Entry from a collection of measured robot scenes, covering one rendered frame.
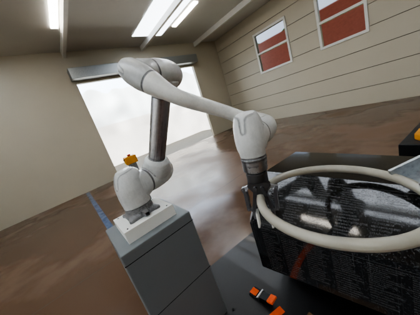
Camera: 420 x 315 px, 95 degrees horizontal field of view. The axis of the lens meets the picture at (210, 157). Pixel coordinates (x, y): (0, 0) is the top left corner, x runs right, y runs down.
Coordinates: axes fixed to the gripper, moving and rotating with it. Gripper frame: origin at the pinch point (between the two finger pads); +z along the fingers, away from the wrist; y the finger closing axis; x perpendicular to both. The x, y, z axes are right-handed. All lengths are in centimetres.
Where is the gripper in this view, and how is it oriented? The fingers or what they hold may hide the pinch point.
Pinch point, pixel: (265, 219)
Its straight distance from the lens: 81.5
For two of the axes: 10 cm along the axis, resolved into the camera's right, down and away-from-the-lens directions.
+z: 2.4, 9.4, 2.5
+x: 3.3, -3.2, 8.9
